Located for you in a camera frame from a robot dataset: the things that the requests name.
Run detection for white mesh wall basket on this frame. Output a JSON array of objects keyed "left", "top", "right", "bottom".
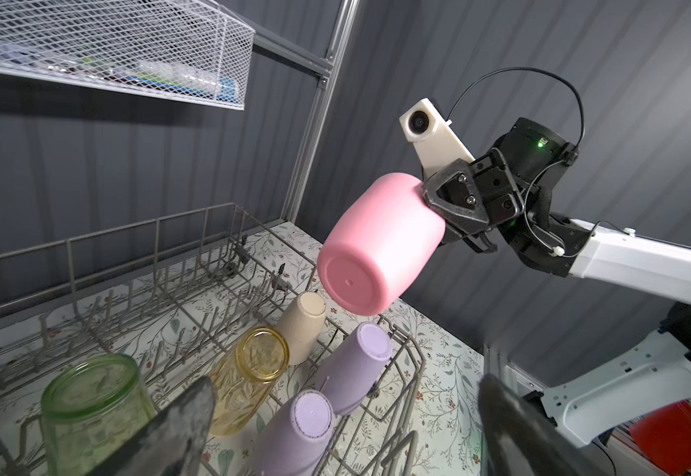
[{"left": 0, "top": 1, "right": 255, "bottom": 110}]

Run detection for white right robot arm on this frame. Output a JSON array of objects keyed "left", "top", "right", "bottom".
[{"left": 403, "top": 111, "right": 691, "bottom": 447}]

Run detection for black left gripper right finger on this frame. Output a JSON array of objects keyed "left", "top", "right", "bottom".
[{"left": 478, "top": 374, "right": 603, "bottom": 476}]

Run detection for pink cup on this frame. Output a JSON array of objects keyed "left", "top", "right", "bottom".
[{"left": 317, "top": 173, "right": 446, "bottom": 317}]

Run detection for lilac cup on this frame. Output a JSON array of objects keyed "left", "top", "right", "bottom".
[
  {"left": 250, "top": 390, "right": 335, "bottom": 475},
  {"left": 314, "top": 322, "right": 393, "bottom": 416}
]

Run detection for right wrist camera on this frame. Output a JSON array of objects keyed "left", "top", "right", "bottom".
[{"left": 399, "top": 98, "right": 476, "bottom": 179}]

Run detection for green transparent cup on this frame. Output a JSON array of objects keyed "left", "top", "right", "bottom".
[{"left": 40, "top": 353, "right": 156, "bottom": 475}]

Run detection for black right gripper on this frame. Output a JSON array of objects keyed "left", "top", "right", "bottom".
[{"left": 422, "top": 148, "right": 524, "bottom": 253}]

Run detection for tubes in white basket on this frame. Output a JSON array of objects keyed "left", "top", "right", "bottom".
[{"left": 81, "top": 58, "right": 238, "bottom": 103}]

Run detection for yellow transparent cup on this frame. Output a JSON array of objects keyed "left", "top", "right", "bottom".
[{"left": 209, "top": 326, "right": 289, "bottom": 436}]

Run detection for beige cup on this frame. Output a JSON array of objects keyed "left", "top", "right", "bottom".
[{"left": 275, "top": 292, "right": 327, "bottom": 366}]

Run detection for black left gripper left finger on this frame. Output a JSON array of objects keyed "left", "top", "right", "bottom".
[{"left": 89, "top": 376, "right": 216, "bottom": 475}]

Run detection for grey wire dish rack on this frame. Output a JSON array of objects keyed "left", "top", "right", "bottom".
[{"left": 0, "top": 203, "right": 426, "bottom": 475}]

